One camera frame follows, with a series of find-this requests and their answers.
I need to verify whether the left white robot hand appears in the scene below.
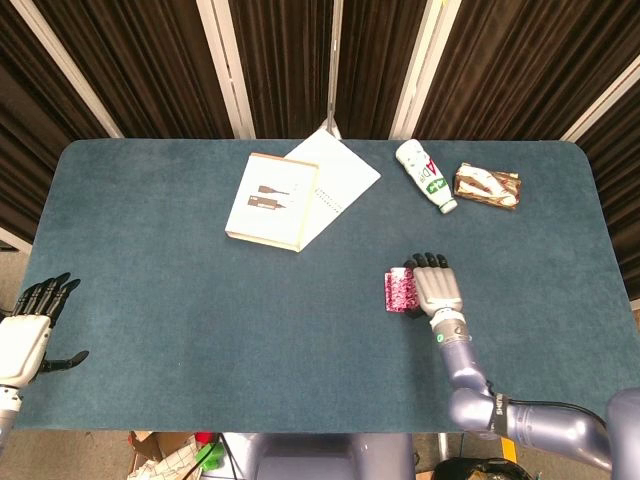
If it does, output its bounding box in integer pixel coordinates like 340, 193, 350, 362
0, 272, 90, 389

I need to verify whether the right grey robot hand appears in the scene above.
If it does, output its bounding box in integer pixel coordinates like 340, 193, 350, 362
402, 252, 465, 321

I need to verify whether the pink patterned small packet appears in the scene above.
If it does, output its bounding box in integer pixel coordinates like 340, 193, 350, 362
383, 267, 419, 315

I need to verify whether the brown white snack package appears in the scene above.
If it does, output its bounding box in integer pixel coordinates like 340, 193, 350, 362
452, 162, 524, 213

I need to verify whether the white plastic drink bottle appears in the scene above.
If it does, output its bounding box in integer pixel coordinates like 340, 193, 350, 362
395, 139, 459, 215

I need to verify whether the white spiral notebook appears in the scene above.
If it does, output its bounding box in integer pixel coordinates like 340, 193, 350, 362
283, 130, 382, 251

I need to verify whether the brown cardboard box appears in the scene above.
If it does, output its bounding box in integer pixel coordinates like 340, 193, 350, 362
127, 430, 204, 480

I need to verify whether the blue felt table cover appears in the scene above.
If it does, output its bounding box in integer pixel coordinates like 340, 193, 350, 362
10, 138, 632, 434

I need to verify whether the black bag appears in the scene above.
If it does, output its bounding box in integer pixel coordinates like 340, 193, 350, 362
432, 455, 539, 480

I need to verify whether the white book slipcase box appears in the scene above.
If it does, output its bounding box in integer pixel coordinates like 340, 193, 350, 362
224, 152, 320, 254

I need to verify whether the grey robot torso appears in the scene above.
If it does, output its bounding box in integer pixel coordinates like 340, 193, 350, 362
239, 432, 417, 480

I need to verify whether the dark brown curtain panel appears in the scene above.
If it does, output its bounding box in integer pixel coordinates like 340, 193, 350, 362
0, 0, 111, 246
227, 0, 334, 140
337, 0, 441, 140
574, 109, 640, 301
34, 0, 236, 140
413, 0, 640, 141

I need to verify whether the green plastic object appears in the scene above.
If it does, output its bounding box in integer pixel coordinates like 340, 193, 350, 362
194, 442, 225, 471

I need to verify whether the thin grey metal pole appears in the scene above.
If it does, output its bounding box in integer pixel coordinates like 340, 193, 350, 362
319, 0, 346, 141

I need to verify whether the black printed arm strap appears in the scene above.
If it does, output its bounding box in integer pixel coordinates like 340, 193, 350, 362
488, 393, 511, 436

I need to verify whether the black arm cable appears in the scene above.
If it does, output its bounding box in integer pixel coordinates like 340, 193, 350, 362
487, 380, 609, 426

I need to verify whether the white partition post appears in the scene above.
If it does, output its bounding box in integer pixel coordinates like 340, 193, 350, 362
9, 0, 125, 139
388, 0, 462, 141
559, 62, 640, 144
195, 0, 257, 140

